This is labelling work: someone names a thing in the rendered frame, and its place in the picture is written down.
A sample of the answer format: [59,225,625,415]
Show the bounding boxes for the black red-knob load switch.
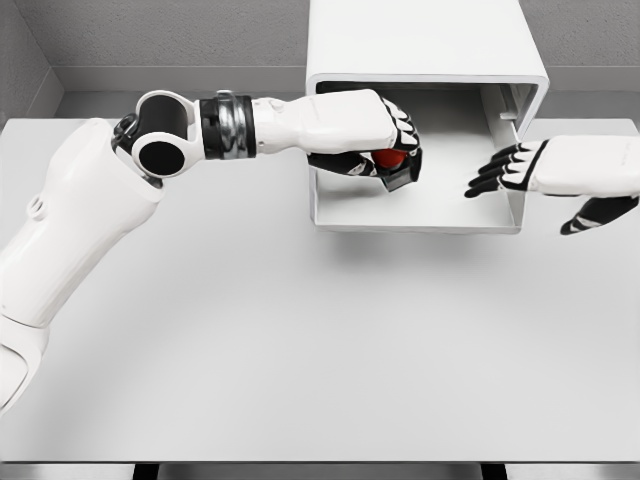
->
[370,147,424,194]

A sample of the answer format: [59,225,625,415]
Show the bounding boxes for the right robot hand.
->
[463,134,640,236]

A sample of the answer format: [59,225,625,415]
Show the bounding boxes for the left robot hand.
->
[303,88,426,183]

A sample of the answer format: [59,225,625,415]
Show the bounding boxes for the white storage cabinet shell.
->
[304,0,551,142]

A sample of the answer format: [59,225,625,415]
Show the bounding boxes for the white cabinet drawer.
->
[307,79,530,236]

